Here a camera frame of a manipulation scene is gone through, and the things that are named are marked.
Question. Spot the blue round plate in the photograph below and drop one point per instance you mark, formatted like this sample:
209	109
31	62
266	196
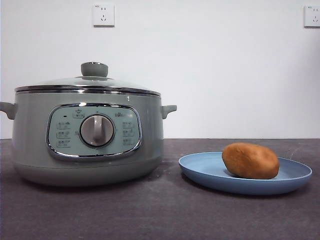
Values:
205	172

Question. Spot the glass lid with green knob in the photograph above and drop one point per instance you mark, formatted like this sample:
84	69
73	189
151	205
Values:
94	70

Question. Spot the brown potato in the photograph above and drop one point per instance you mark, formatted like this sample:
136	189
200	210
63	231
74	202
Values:
250	161

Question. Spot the white wall socket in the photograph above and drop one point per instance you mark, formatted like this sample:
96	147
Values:
104	15
313	16

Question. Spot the pale green electric steamer pot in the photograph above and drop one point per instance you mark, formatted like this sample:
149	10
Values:
30	130

